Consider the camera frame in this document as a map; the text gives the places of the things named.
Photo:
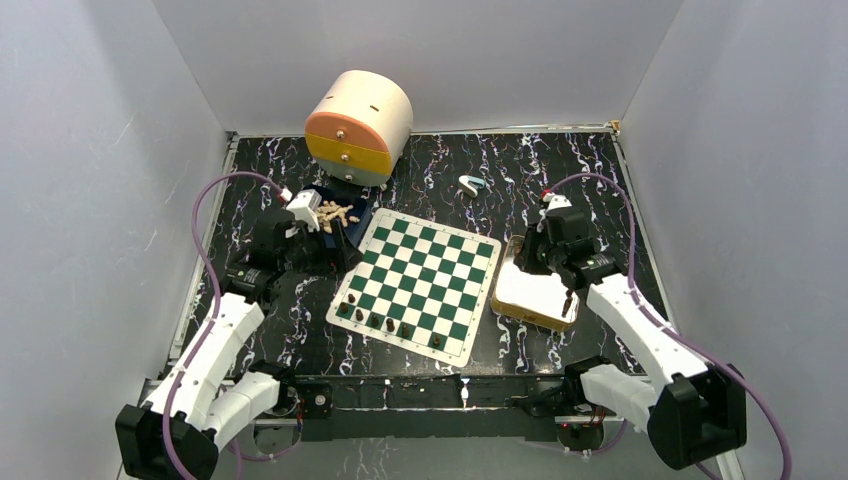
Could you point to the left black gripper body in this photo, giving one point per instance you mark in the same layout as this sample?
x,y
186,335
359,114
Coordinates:
x,y
309,254

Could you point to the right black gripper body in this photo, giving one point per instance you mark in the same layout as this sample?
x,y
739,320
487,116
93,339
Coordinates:
x,y
539,256

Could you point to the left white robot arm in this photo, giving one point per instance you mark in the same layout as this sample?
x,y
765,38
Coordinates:
x,y
180,429

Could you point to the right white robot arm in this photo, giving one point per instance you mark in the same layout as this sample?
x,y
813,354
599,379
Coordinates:
x,y
689,408

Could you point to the pile of light chess pieces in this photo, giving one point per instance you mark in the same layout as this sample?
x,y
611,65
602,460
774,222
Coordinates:
x,y
331,211

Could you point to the green white chess board mat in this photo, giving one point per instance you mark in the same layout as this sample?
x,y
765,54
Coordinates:
x,y
431,276

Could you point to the dark blue plastic bin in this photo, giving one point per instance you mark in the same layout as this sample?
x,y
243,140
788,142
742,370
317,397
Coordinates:
x,y
358,211

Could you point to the small white blue clip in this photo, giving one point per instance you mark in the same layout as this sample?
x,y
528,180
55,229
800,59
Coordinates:
x,y
471,186

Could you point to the round drawer cabinet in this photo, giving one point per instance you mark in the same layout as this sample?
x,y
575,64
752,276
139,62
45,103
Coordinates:
x,y
359,129

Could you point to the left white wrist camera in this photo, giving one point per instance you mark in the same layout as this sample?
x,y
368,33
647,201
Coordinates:
x,y
304,206

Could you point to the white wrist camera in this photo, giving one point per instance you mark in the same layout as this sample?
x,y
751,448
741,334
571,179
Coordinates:
x,y
304,206
553,201

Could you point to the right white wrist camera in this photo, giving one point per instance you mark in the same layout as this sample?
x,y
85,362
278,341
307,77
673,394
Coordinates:
x,y
553,201

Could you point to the black base frame rail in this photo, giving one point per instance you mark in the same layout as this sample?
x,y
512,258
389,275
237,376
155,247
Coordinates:
x,y
532,407

